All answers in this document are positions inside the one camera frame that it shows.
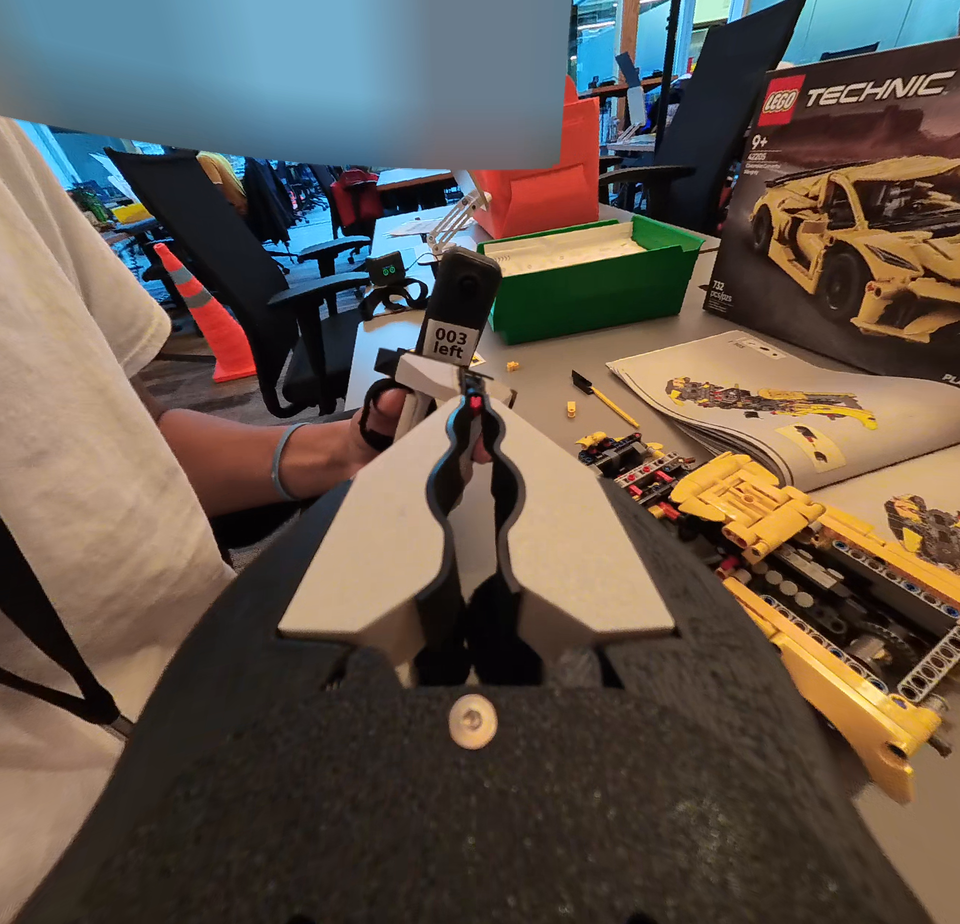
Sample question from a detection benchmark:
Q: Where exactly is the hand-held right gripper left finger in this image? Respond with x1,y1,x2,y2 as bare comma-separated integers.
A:
277,396,474,688

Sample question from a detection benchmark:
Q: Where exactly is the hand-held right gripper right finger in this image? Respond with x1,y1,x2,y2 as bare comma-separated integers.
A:
466,399,678,688

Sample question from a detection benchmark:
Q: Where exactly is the yellow toy brick car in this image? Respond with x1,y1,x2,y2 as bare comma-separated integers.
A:
576,430,960,805

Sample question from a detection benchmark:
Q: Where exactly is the person's left forearm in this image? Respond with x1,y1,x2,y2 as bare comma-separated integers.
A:
153,406,354,520

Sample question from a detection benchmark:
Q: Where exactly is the grey desk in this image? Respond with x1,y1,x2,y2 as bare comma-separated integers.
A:
343,204,960,924

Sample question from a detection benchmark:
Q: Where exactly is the person's left hand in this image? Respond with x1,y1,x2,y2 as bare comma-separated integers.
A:
330,390,414,482

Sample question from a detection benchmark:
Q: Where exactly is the black device with green lights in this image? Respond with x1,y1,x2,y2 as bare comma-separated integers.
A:
363,251,432,321

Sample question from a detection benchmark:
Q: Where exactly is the yellow axle with black end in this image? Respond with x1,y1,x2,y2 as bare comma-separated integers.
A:
571,371,640,430

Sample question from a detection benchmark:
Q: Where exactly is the green storage bin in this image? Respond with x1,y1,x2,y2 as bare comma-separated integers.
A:
477,215,706,346

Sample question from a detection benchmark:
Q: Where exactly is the red storage bin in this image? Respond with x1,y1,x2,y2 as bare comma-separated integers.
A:
468,76,601,241

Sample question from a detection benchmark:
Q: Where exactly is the red office chair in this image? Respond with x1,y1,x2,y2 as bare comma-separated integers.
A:
330,168,384,241

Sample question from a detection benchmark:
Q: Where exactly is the open instruction booklet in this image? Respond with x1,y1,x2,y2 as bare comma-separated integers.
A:
606,331,960,587

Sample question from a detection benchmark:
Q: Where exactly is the orange traffic cone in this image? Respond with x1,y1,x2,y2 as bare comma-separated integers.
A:
153,243,258,383

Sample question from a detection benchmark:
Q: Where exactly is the black office chair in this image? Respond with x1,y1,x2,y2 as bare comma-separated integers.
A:
600,0,811,238
105,147,372,418

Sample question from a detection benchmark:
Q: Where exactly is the person's white shirt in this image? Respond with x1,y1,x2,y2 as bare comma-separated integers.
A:
0,117,237,924

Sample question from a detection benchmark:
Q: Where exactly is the toy car set box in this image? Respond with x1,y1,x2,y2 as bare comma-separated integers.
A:
702,39,960,385

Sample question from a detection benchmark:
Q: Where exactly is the black lanyard strap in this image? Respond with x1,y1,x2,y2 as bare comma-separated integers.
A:
0,519,136,737

